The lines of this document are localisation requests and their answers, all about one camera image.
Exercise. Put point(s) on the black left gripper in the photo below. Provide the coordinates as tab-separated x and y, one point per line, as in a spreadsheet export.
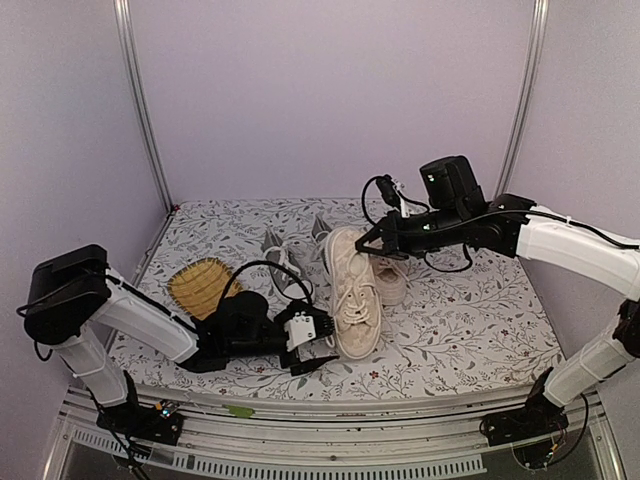
299	368

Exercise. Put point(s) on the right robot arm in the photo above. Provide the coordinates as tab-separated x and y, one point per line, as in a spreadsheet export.
536	234

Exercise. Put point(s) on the green tape piece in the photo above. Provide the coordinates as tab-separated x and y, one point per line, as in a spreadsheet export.
240	411

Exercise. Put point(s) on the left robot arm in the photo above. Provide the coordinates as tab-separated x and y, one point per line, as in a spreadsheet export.
71	292

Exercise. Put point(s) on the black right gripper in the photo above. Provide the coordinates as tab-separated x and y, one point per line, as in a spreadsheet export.
392	229

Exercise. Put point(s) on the aluminium frame post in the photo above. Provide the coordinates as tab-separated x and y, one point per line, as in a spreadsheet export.
533	57
128	46

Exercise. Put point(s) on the left aluminium frame post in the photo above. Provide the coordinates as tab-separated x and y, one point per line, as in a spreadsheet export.
128	46

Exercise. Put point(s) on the yellow bamboo fan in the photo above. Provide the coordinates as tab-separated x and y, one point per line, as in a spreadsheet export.
198	287

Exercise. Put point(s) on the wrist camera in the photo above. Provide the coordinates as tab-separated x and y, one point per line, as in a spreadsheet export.
391	193
305	327

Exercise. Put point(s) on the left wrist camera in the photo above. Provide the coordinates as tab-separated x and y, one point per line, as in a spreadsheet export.
305	327

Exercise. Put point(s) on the aluminium front rail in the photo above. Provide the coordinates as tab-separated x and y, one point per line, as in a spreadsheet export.
425	438

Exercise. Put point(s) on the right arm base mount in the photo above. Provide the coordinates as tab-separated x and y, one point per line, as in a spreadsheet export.
538	416

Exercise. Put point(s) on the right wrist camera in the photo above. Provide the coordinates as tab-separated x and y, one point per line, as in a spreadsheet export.
391	193

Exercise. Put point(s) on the right aluminium frame post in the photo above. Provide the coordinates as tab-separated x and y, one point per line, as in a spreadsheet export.
533	57

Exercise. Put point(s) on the grey sneaker with white laces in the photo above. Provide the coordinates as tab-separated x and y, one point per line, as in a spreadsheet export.
290	281

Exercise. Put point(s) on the beige sneaker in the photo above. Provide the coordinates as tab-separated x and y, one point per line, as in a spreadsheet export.
391	280
355	305

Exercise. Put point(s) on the floral patterned table mat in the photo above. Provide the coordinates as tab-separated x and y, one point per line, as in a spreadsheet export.
459	330

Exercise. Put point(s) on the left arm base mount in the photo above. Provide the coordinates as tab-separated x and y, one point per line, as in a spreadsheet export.
160	423

